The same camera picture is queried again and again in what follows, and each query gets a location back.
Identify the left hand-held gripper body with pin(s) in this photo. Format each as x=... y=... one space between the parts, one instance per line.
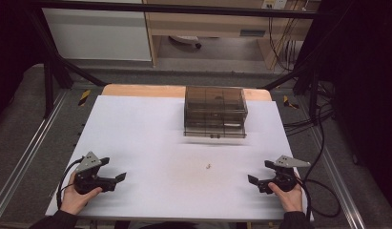
x=88 y=181

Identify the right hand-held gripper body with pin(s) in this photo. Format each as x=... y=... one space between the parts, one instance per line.
x=284 y=179

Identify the small tan object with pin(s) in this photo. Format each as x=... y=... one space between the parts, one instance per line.
x=209 y=166

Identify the transparent brown drawer box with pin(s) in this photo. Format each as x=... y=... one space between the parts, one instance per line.
x=216 y=111

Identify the person's right hand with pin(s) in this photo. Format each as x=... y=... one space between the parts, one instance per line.
x=288 y=198

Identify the person's left hand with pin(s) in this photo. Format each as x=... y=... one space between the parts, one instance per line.
x=75 y=198

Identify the white table mat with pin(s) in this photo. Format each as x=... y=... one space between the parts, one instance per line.
x=171 y=178

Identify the person's legs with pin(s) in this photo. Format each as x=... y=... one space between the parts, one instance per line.
x=161 y=225

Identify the yellow black striped tape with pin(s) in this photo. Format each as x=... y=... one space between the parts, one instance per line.
x=84 y=97
x=290 y=102

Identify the white cabinet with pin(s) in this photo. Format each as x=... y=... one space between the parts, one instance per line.
x=95 y=35

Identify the chair base with caster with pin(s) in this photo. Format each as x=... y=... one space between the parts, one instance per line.
x=186 y=39

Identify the wooden desk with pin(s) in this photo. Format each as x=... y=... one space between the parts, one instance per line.
x=216 y=24

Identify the white power strip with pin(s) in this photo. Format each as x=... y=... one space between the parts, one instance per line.
x=273 y=4

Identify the aluminium rail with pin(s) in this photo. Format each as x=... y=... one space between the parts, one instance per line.
x=338 y=178
x=28 y=152

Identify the black metal frame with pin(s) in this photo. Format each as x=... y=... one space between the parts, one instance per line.
x=50 y=73

